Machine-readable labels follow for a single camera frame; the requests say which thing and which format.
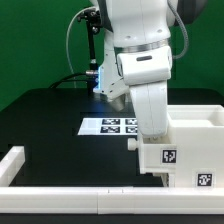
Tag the white drawer box with tag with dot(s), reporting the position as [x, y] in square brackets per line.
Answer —
[168, 180]

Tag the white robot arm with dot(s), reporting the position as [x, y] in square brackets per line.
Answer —
[133, 26]

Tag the black camera on stand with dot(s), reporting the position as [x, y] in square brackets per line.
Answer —
[93, 24]

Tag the white left fence rail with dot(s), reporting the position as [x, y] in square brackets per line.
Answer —
[11, 164]

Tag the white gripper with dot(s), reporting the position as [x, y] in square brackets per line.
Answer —
[146, 74]

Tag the white fence rail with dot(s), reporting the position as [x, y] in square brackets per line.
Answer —
[11, 164]
[122, 200]

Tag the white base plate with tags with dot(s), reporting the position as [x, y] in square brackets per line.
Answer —
[108, 126]

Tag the white front fence rail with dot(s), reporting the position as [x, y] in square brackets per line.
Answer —
[122, 200]

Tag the white drawer cabinet housing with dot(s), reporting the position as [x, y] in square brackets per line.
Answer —
[198, 133]

